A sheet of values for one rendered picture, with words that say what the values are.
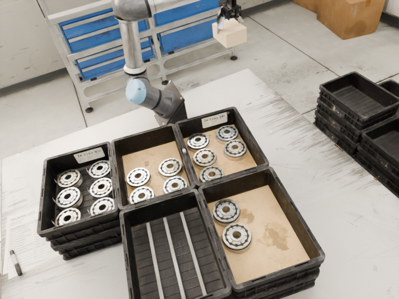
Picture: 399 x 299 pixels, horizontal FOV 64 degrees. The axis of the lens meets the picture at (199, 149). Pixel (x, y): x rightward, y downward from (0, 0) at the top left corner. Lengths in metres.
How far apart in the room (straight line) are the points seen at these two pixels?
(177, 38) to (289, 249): 2.54
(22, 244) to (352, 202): 1.43
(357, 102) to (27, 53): 3.27
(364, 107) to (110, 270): 1.77
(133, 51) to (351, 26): 2.87
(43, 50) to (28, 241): 2.74
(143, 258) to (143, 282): 0.09
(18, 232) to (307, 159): 1.37
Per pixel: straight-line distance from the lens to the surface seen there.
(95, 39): 3.10
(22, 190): 1.85
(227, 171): 1.36
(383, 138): 2.28
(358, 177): 1.58
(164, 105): 1.67
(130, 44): 1.62
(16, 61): 4.07
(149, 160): 1.48
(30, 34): 3.95
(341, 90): 2.41
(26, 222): 1.69
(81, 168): 1.58
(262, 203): 1.27
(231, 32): 1.72
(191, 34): 3.35
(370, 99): 2.38
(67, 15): 2.98
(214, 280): 1.13
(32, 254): 1.58
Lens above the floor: 1.88
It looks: 46 degrees down
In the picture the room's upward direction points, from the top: 10 degrees counter-clockwise
